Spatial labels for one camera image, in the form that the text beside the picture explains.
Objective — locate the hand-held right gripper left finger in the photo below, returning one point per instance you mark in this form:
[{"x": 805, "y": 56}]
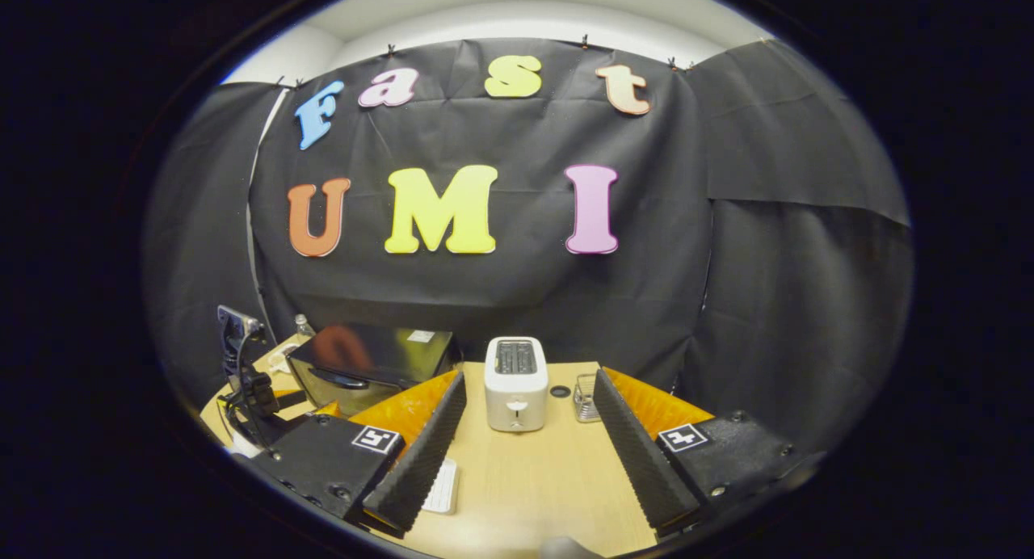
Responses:
[{"x": 428, "y": 462}]

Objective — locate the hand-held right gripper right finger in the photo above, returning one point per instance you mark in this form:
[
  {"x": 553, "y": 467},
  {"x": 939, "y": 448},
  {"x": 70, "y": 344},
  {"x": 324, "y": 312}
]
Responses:
[{"x": 638, "y": 462}]

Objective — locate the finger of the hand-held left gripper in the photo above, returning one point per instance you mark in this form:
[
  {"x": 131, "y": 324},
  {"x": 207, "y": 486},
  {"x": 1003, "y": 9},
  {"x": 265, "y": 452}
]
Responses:
[{"x": 288, "y": 396}]

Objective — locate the black electric oven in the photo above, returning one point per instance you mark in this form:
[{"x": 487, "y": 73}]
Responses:
[{"x": 380, "y": 353}]

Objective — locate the white rectangular plate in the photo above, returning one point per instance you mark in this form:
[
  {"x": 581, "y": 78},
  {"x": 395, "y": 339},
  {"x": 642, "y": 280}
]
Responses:
[{"x": 444, "y": 486}]

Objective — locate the white divided dish with beans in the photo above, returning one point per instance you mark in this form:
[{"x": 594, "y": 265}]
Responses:
[{"x": 283, "y": 359}]

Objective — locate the clear plastic water bottle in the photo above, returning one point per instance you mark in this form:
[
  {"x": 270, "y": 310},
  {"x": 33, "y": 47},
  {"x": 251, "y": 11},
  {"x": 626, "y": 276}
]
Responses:
[{"x": 304, "y": 326}]

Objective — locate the white toaster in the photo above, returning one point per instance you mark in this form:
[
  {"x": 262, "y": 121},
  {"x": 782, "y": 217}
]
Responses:
[{"x": 517, "y": 397}]

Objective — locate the black backdrop cloth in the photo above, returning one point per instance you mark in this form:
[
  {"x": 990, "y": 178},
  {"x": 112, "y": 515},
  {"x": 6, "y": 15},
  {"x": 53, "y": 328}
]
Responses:
[{"x": 525, "y": 300}]

